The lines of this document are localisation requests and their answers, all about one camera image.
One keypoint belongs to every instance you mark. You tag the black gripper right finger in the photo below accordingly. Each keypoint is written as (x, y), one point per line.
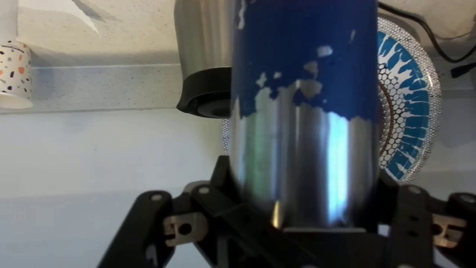
(417, 227)

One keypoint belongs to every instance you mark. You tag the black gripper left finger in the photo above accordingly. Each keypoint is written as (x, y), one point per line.
(144, 223)

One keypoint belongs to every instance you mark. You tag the blue and steel vacuum flask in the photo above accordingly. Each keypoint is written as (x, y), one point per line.
(303, 98)

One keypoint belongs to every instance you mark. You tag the blue patterned plate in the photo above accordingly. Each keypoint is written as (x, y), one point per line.
(411, 108)

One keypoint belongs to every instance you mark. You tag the steel canister with black lid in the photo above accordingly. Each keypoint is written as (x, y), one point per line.
(203, 53)

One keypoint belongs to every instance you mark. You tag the white speckled cup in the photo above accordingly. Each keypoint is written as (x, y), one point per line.
(16, 74)

